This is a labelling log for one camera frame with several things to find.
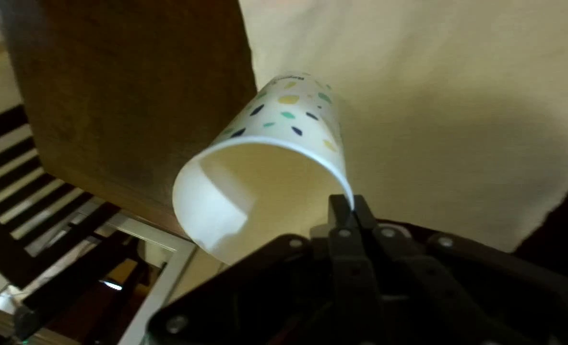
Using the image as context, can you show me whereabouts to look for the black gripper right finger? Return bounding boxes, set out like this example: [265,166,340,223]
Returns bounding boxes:
[350,194,530,345]

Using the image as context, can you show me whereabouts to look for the dark wooden secretary cupboard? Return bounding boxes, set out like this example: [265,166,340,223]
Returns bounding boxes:
[0,0,262,237]

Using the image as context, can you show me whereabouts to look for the dark wooden slatted chair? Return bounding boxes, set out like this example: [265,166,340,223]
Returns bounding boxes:
[0,104,158,344]

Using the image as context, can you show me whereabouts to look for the white polka dot paper cup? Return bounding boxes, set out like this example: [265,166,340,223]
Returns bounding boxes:
[171,74,357,267]

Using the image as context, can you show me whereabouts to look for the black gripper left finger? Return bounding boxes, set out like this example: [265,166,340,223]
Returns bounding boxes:
[327,194,388,345]

